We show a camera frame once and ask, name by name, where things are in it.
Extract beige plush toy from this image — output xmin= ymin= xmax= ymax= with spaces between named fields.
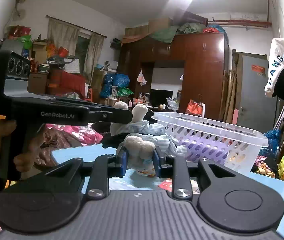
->
xmin=110 ymin=104 xmax=156 ymax=176

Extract purple tissue pack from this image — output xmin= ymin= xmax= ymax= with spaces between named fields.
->
xmin=179 ymin=138 xmax=229 ymax=165

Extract red armchair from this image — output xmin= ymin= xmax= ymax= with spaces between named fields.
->
xmin=46 ymin=69 xmax=86 ymax=99

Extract pink floral bedding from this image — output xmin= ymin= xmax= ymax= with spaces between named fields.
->
xmin=46 ymin=123 xmax=103 ymax=145

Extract blue garbage bags pile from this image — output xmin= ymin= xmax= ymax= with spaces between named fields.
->
xmin=100 ymin=73 xmax=130 ymax=99

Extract black monitor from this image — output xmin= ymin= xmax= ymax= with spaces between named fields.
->
xmin=150 ymin=89 xmax=173 ymax=107

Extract striped light blue cloth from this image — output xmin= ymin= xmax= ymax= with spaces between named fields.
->
xmin=116 ymin=119 xmax=188 ymax=158

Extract beige window curtains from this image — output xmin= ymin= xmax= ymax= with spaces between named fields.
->
xmin=47 ymin=16 xmax=106 ymax=84

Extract blue plastic bag by door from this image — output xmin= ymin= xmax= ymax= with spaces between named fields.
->
xmin=258 ymin=129 xmax=281 ymax=159

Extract clear plastic laundry basket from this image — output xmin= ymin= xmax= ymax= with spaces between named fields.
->
xmin=152 ymin=112 xmax=268 ymax=173

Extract red white hanging bag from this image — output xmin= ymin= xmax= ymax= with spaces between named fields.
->
xmin=185 ymin=94 xmax=205 ymax=118

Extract grey metal door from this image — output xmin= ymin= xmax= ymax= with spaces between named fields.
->
xmin=234 ymin=52 xmax=277 ymax=133

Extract green cloth on wardrobe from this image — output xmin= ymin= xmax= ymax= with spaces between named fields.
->
xmin=149 ymin=23 xmax=207 ymax=43

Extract brown wooden wardrobe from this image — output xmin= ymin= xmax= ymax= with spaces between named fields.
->
xmin=118 ymin=33 xmax=229 ymax=120

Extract red ceiling pipe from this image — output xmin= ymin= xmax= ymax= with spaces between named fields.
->
xmin=208 ymin=0 xmax=272 ymax=28

